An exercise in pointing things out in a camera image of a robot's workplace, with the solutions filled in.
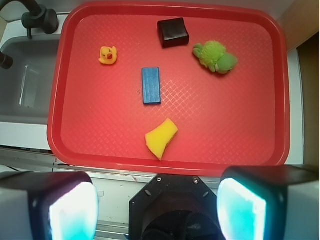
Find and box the yellow sponge piece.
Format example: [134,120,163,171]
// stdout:
[145,118,179,161]

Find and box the dark brown block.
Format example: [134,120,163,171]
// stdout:
[157,17,190,48]

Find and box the yellow rubber duck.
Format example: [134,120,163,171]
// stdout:
[98,46,118,65]

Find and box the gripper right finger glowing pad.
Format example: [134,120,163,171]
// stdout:
[217,165,320,240]

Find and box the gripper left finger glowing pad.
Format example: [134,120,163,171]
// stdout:
[0,171,99,240]

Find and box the black faucet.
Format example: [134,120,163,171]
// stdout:
[0,0,60,70]

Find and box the blue wooden block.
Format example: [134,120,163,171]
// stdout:
[141,67,161,105]

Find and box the grey sink basin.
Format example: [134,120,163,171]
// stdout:
[0,34,60,125]

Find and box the green plush turtle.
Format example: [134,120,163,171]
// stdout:
[192,40,238,74]

